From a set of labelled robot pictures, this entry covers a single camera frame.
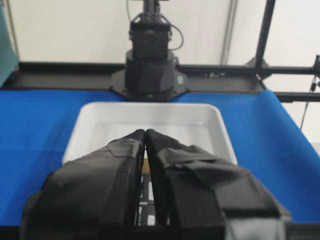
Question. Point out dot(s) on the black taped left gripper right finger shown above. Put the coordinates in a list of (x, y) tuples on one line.
[(201, 196)]

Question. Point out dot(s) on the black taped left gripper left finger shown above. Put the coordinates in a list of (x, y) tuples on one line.
[(94, 197)]

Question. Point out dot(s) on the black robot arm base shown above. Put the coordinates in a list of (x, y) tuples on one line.
[(150, 72)]

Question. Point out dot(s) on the black box front middle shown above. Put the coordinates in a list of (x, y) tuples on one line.
[(146, 214)]

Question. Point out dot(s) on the white plastic tray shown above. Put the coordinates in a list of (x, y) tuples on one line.
[(99, 123)]

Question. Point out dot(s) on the teal panel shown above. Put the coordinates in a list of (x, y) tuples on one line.
[(8, 58)]

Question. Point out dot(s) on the black aluminium frame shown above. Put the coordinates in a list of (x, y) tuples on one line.
[(200, 79)]

